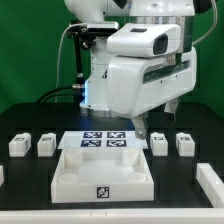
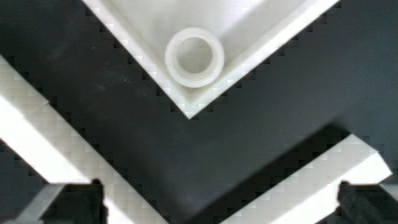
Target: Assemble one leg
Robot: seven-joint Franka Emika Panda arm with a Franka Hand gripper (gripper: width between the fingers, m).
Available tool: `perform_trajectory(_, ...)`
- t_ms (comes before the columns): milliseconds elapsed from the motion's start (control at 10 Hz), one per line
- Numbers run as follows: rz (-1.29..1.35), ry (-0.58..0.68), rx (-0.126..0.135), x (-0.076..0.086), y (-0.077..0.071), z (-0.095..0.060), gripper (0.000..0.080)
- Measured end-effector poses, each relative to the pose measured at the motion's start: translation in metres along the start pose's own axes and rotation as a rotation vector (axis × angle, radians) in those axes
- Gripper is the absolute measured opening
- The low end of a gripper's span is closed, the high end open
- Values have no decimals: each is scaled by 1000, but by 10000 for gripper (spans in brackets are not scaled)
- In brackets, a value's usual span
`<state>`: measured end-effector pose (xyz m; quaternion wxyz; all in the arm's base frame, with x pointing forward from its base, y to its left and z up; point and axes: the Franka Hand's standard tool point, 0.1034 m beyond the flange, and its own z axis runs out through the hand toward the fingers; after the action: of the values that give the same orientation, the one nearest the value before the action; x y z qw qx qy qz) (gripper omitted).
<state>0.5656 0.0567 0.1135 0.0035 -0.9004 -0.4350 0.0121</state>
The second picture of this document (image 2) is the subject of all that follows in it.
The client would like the white obstacle fence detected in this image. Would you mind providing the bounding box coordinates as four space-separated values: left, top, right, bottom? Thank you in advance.
0 56 391 224

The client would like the white square tabletop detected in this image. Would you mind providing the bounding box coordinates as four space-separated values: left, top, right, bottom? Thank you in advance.
82 0 340 117

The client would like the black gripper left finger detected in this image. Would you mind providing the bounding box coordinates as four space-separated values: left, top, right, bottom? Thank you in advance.
16 178 110 224

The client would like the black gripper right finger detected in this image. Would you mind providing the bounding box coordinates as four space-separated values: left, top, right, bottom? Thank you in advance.
338 181 398 224

